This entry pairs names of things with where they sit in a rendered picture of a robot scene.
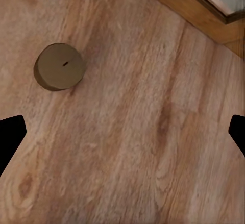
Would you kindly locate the door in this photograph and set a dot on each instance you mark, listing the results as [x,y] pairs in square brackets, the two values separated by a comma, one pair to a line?
[221,20]

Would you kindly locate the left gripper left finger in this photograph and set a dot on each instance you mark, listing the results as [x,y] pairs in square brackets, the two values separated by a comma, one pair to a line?
[12,133]

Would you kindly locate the pillar candle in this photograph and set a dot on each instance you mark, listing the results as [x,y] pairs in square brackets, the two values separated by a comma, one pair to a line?
[59,67]

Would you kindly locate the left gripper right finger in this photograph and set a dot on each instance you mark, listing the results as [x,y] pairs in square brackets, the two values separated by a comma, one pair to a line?
[237,131]

